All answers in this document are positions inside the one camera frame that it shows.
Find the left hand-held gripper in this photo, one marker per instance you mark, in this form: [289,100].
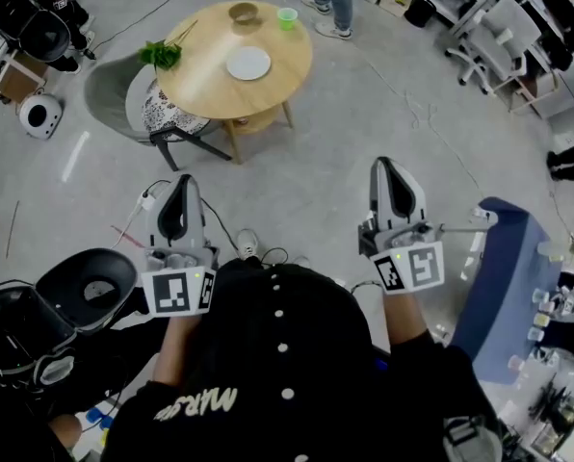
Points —
[171,291]

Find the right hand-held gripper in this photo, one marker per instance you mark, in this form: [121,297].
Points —
[422,267]

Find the white plate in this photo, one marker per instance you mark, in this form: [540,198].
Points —
[248,63]

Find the green cup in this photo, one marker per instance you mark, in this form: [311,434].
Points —
[287,17]

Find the brown bowl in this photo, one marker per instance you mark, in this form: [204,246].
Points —
[242,13]

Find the person's right forearm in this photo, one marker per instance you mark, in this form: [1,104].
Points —
[405,315]

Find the person's left forearm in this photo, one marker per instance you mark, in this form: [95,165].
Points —
[176,349]

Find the white power adapter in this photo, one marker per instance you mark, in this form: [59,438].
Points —
[147,203]

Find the thin red stick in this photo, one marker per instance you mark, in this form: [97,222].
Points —
[128,237]

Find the person's white shoe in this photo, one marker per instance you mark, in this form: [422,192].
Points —
[247,243]

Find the black-white patterned seat cushion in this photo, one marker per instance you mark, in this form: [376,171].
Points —
[166,113]

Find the blue cloth-covered table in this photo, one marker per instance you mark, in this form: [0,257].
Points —
[508,282]

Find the black hard-shell backpack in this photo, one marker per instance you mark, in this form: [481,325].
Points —
[32,22]
[60,296]

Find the round wooden table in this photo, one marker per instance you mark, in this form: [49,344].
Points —
[210,80]

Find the grey shell chair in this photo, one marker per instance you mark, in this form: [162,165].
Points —
[104,94]

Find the green leafy plant sprig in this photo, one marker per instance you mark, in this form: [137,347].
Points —
[159,56]

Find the person's black buttoned shirt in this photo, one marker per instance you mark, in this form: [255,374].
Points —
[292,354]

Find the white round shell case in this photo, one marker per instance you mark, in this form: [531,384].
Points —
[39,116]

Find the white office chair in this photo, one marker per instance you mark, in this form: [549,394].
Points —
[499,51]

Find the black waste bin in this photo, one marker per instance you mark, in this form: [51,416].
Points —
[419,11]

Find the cluttered white desk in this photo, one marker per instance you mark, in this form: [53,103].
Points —
[556,402]

